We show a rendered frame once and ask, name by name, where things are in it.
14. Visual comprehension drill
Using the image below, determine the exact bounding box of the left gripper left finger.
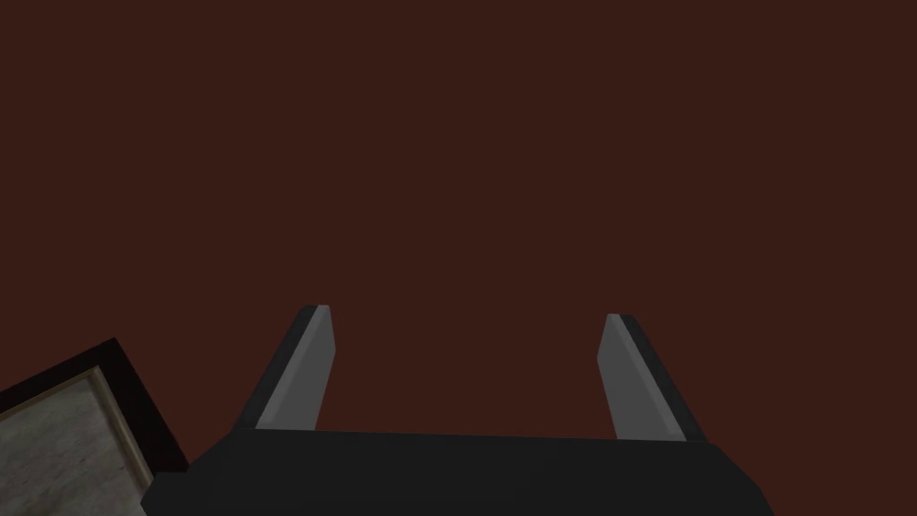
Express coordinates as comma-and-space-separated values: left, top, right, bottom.
234, 304, 337, 433

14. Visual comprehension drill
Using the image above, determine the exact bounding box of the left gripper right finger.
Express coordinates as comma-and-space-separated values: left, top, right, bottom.
596, 312, 709, 443

